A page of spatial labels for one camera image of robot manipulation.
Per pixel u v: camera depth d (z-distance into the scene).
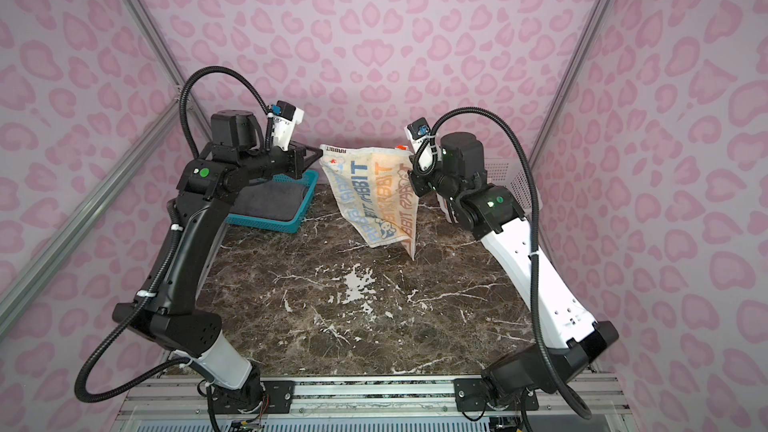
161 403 0.74
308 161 0.65
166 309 0.41
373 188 0.77
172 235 0.44
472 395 0.73
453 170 0.47
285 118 0.57
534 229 0.43
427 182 0.57
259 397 0.72
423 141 0.52
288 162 0.60
